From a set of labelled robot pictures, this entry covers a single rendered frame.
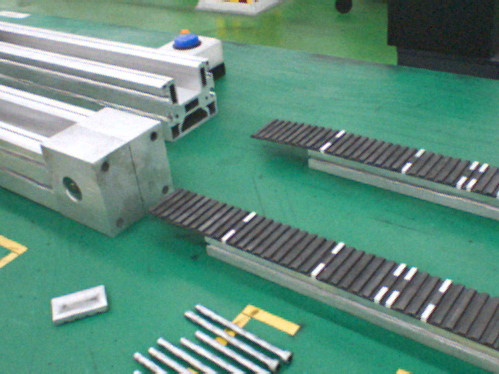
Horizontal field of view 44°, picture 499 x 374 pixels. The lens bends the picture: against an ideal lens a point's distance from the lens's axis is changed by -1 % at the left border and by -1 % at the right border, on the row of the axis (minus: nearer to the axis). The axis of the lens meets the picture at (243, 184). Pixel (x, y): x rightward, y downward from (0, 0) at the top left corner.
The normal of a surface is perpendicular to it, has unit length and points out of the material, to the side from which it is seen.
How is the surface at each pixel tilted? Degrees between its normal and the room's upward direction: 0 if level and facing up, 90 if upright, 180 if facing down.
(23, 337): 0
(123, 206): 90
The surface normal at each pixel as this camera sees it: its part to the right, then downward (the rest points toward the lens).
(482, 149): -0.11, -0.84
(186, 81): -0.60, 0.48
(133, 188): 0.79, 0.25
